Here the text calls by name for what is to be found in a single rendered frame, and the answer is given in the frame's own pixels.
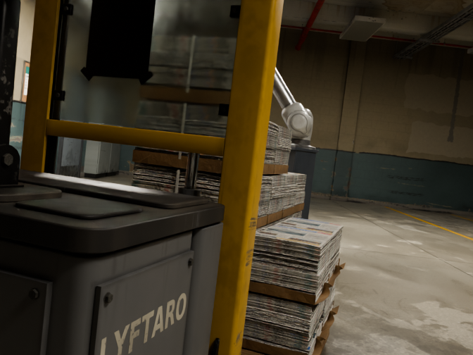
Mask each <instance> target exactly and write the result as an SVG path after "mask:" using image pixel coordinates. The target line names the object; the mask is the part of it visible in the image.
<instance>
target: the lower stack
mask: <svg viewBox="0 0 473 355"><path fill-rule="evenodd" d="M263 229H264V228H262V230H261V231H259V232H256V236H255V242H254V248H253V260H252V266H251V276H250V281H251V282H259V283H265V284H273V285H276V286H279V287H284V288H287V289H292V290H295V291H298V292H303V293H307V294H313V295H316V298H315V303H316V302H317V300H318V299H319V298H320V295H321V294H322V290H323V286H324V283H325V282H327V283H328V282H329V281H330V279H331V278H332V276H333V274H334V269H335V265H338V262H339V252H340V251H339V249H340V246H341V237H342V229H343V226H342V225H337V224H333V223H326V222H321V221H316V220H308V219H303V218H288V219H286V220H284V221H283V220H282V222H280V223H278V224H276V225H273V226H270V227H268V228H266V229H264V230H263ZM328 276H329V277H328ZM328 278H329V281H328ZM335 282H336V279H335V281H334V286H333V287H330V288H329V291H330V294H329V296H328V297H327V298H326V299H325V300H324V301H322V302H320V303H318V304H316V305H313V304H307V303H304V302H300V301H294V300H290V299H285V298H281V297H275V296H271V295H267V294H261V293H258V292H252V291H248V300H247V307H246V317H245V323H244V335H243V338H245V339H248V340H253V341H256V342H260V343H263V344H268V345H271V346H274V347H280V348H284V349H289V350H292V351H298V352H301V353H304V354H308V355H312V353H313V351H314V348H315V343H316V339H317V336H320V334H321V332H322V331H321V329H322V330H323V329H324V326H325V324H326V322H327V320H328V317H329V312H330V311H332V310H333V301H334V295H335V289H334V288H335V284H336V283H335ZM322 323H323V327H322ZM241 355H270V354H265V353H262V352H259V351H254V350H251V349H247V348H243V347H242V348H241Z"/></svg>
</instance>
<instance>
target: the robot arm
mask: <svg viewBox="0 0 473 355"><path fill-rule="evenodd" d="M273 94H274V96H275V97H276V99H277V100H278V102H279V105H280V106H281V107H282V109H283V111H282V117H283V119H284V122H285V123H286V126H287V127H288V128H289V129H290V130H291V131H292V138H291V147H300V148H306V149H316V148H315V147H312V146H311V145H310V138H311V135H312V131H313V115H312V113H311V111H310V110H309V109H306V108H304V107H303V105H302V104H301V103H298V102H296V101H295V100H294V98H293V97H292V95H291V93H290V91H289V89H288V88H287V86H286V85H285V83H284V81H283V79H282V77H281V76H280V74H279V73H278V71H277V69H276V68H275V79H274V85H273Z"/></svg>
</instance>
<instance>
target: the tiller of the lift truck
mask: <svg viewBox="0 0 473 355"><path fill-rule="evenodd" d="M20 5H21V2H20V0H0V144H9V142H10V133H11V117H12V108H13V92H14V83H15V66H16V57H17V48H18V31H19V22H20Z"/></svg>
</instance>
